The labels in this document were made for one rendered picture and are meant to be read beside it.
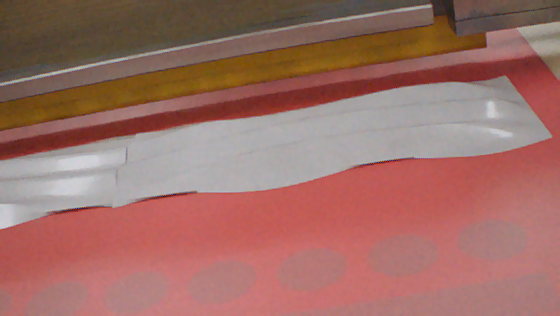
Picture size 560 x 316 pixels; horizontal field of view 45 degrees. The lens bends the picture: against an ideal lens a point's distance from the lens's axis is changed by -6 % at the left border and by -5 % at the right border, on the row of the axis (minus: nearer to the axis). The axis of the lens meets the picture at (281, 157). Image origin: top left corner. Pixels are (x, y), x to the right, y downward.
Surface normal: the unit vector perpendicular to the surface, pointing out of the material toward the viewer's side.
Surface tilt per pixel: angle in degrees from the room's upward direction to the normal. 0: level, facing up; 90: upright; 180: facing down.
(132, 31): 90
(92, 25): 90
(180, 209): 0
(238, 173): 38
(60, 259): 0
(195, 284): 0
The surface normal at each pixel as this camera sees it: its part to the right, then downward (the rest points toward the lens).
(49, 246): -0.18, -0.88
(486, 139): -0.18, -0.56
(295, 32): 0.00, 0.45
